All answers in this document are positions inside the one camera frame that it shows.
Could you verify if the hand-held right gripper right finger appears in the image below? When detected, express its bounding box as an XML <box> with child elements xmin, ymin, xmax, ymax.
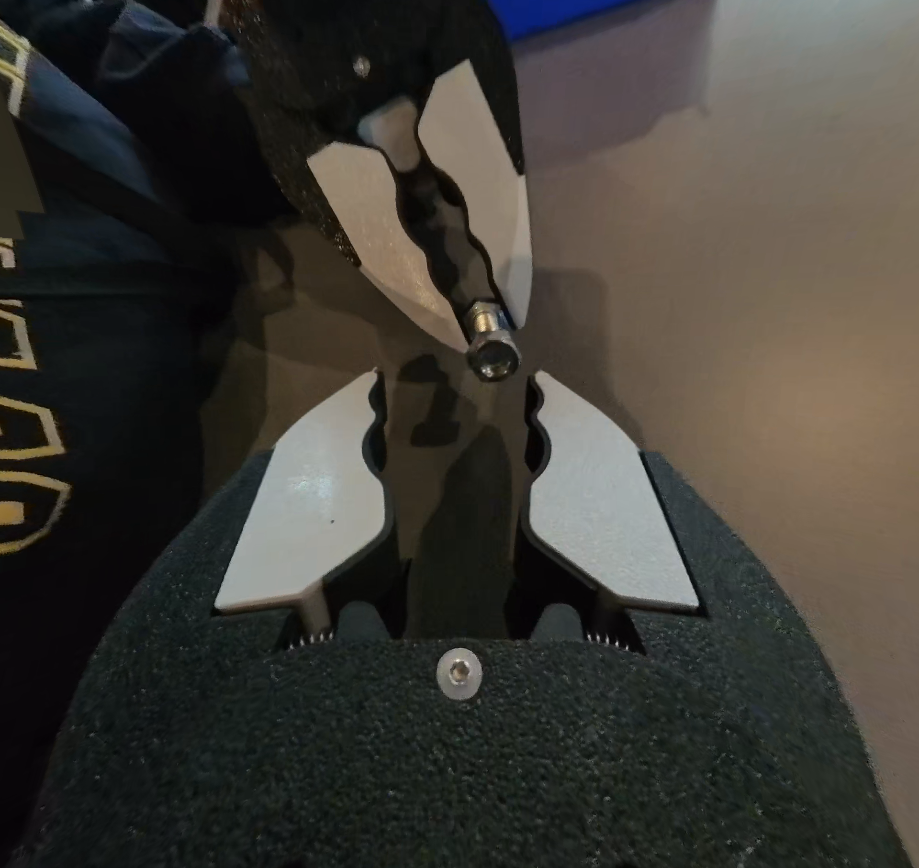
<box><xmin>520</xmin><ymin>370</ymin><xmax>701</xmax><ymax>611</ymax></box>

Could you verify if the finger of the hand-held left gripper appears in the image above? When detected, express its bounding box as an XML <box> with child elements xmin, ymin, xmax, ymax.
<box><xmin>307</xmin><ymin>140</ymin><xmax>472</xmax><ymax>354</ymax></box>
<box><xmin>418</xmin><ymin>59</ymin><xmax>534</xmax><ymax>328</ymax></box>

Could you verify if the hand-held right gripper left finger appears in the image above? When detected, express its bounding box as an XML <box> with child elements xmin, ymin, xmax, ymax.
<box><xmin>214</xmin><ymin>369</ymin><xmax>394</xmax><ymax>614</ymax></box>

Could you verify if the silver hex bolt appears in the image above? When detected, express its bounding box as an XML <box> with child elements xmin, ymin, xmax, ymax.
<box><xmin>469</xmin><ymin>298</ymin><xmax>515</xmax><ymax>344</ymax></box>

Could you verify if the silver hex nut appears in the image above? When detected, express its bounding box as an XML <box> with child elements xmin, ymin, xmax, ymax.
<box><xmin>464</xmin><ymin>332</ymin><xmax>522</xmax><ymax>384</ymax></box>

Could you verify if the person's left forearm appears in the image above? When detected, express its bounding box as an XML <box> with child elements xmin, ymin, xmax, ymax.
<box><xmin>93</xmin><ymin>0</ymin><xmax>291</xmax><ymax>226</ymax></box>

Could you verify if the person in dark sweatshirt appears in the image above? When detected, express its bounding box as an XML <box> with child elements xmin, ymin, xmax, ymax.
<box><xmin>0</xmin><ymin>0</ymin><xmax>241</xmax><ymax>675</ymax></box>

